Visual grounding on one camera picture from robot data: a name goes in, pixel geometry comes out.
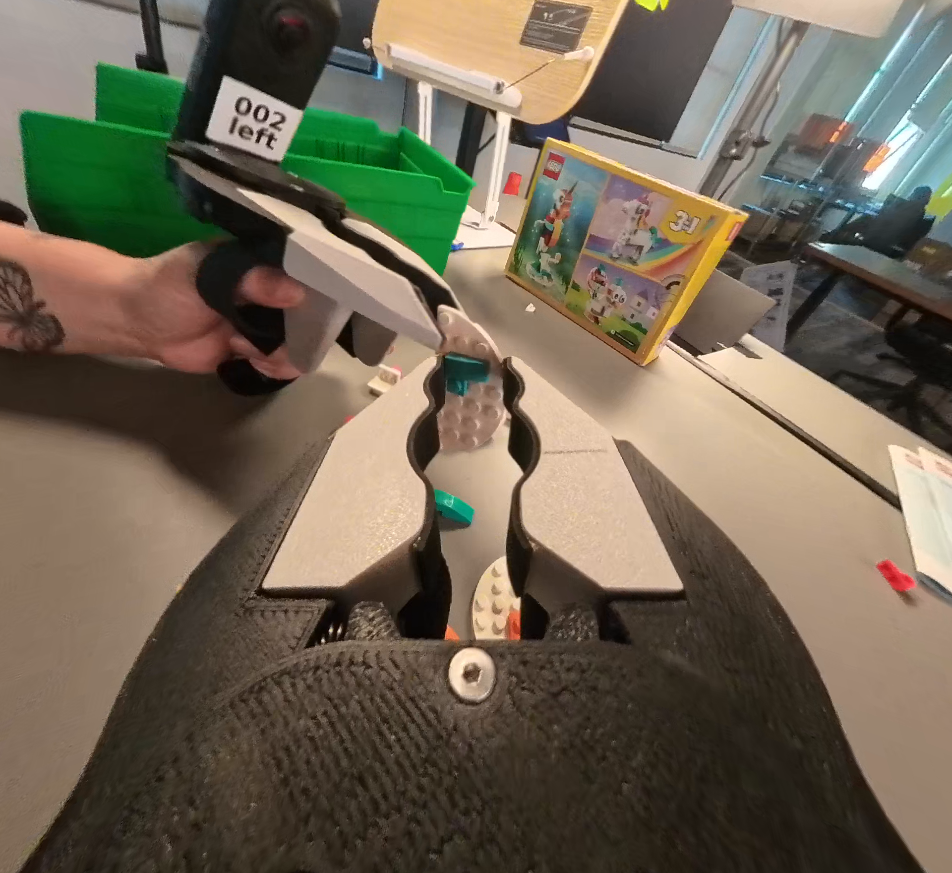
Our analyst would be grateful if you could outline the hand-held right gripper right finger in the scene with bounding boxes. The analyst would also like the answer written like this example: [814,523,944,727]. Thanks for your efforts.
[506,358,685,638]

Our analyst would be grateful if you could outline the grey chair back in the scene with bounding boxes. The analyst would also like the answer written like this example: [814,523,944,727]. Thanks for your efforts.
[669,269,776,355]

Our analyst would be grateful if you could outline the metal shelf rack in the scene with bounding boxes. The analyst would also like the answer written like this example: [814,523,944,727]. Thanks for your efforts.
[762,113,897,221]

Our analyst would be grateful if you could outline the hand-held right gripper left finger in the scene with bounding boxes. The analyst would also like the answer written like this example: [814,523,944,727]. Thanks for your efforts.
[260,357,452,638]

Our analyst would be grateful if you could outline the black office chair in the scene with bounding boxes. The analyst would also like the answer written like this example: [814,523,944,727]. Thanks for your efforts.
[818,185,936,258]
[884,322,952,437]

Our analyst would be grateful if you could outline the large black screen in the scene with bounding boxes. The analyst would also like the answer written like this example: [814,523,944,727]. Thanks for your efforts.
[297,0,774,160]

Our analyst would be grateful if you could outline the green curved toy slope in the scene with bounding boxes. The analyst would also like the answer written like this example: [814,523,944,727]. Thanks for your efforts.
[433,488,476,528]

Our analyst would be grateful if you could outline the dark wooden table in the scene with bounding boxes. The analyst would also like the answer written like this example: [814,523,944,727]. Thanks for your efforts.
[807,241,952,327]

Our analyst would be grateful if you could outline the white paper sign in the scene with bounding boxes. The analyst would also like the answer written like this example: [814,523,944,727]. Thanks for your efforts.
[742,259,794,340]

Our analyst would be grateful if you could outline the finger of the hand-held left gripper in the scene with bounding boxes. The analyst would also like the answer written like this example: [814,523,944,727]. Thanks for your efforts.
[340,215,465,313]
[237,187,451,355]

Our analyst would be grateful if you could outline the yellow toy brick set box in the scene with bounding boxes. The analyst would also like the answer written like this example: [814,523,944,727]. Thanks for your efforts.
[504,136,748,367]

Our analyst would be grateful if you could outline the person's left hand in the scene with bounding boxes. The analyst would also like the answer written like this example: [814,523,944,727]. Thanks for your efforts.
[140,239,307,380]

